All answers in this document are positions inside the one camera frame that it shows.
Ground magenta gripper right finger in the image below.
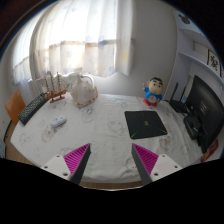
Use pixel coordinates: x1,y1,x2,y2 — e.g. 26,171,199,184
131,144,182,185

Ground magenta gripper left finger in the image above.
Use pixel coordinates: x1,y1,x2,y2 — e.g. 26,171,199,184
42,144,91,185

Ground black mouse pad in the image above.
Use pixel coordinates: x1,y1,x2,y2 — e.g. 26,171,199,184
124,111,168,139

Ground white computer mouse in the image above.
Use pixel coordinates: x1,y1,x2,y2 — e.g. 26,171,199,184
50,116,67,128

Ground black computer monitor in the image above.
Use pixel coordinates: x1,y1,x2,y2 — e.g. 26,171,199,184
185,75,224,153

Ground white patterned tablecloth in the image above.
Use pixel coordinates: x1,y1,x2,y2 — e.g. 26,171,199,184
11,94,202,183

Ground black box under monitor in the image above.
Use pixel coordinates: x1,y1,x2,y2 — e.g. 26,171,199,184
184,115,201,140

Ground black wifi router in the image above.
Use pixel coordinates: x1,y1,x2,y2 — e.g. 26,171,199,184
169,83,187,113

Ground red packet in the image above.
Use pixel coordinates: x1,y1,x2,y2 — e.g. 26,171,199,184
200,138,219,163

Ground black keyboard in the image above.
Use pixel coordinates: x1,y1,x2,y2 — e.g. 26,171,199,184
18,93,47,125

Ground wooden model sailing ship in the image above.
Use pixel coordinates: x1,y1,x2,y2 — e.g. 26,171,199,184
44,72,69,103

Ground cartoon boy figurine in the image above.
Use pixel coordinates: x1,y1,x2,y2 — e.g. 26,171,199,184
143,77,163,107

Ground orange wooden chair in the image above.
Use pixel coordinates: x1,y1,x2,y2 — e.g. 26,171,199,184
5,90,26,124

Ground framed calligraphy picture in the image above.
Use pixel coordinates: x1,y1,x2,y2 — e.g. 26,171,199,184
207,50,221,76

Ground white sheer curtain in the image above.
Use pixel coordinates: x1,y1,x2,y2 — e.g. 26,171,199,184
12,0,136,84

